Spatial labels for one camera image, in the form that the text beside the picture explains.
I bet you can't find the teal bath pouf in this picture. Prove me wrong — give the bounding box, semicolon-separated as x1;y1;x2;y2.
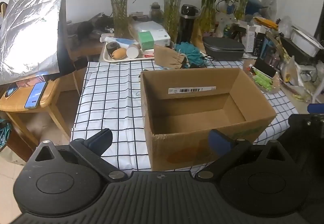
175;42;204;66

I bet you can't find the blue upright box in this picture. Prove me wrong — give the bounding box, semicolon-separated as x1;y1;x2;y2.
261;37;272;59

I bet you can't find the patterned white plastic bag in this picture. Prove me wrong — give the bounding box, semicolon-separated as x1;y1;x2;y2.
215;12;240;37

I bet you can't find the small black box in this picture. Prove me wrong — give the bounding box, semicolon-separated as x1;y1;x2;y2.
254;58;276;78

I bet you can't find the teal woven bag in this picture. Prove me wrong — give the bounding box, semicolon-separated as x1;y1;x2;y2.
0;120;12;149

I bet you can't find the grey hard case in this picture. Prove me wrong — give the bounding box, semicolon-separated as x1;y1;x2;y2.
203;36;246;62

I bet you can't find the wooden side table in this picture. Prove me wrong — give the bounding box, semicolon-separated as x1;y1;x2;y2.
0;72;81;143

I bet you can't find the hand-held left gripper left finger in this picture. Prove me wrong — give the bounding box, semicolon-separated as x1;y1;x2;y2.
33;128;128;184

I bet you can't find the brown paper bag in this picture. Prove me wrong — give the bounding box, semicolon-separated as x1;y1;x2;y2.
191;28;207;56

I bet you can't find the dark glass jar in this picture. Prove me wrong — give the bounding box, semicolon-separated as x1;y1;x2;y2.
149;2;164;23

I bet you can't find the black thermos bottle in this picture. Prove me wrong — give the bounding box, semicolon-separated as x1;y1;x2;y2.
176;4;199;45

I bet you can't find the checked white tablecloth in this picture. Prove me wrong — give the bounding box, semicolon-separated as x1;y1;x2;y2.
70;58;312;172

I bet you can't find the orange oval sponge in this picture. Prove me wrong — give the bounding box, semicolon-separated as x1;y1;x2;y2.
111;48;127;61

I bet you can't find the black tape roll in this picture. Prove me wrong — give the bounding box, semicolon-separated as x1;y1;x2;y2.
106;42;120;56

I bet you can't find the green cylinder bundle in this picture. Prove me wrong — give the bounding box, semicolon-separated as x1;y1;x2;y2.
251;68;274;89

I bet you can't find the brown cardboard box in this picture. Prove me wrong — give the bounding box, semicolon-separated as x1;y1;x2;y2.
140;68;277;172

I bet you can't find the silver foil reflector board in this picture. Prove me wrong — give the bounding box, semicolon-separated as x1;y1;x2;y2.
0;0;76;86

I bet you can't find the white upright carton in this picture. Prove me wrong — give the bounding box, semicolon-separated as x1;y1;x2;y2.
244;25;257;53

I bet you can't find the white plastic container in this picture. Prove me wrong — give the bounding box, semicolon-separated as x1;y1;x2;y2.
290;25;324;57

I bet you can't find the black fuzzy object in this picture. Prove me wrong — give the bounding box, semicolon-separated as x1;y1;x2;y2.
77;21;95;40

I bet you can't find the yellow packet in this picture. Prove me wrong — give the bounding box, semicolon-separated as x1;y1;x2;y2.
254;16;279;29

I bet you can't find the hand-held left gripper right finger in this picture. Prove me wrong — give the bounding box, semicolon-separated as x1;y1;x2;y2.
194;129;289;183

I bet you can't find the clear plastic bag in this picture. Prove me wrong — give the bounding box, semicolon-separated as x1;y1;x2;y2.
262;0;276;16

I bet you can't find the white cylindrical container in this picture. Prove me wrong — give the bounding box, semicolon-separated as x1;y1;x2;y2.
126;43;142;59

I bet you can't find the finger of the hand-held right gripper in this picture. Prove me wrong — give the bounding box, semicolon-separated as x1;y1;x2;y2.
289;104;324;136

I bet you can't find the large blue-screen smartphone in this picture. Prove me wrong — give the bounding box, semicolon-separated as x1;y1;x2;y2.
24;81;48;109

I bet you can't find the white and blue tube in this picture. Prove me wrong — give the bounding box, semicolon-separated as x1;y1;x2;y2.
104;37;139;47

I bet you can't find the white plastic tray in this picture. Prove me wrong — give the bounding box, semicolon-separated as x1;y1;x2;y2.
99;41;156;63

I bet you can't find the brown drawstring pouch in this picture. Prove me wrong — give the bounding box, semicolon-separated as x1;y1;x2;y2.
153;45;189;70

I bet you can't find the large white box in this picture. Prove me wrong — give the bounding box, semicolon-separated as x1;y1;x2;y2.
132;21;171;51

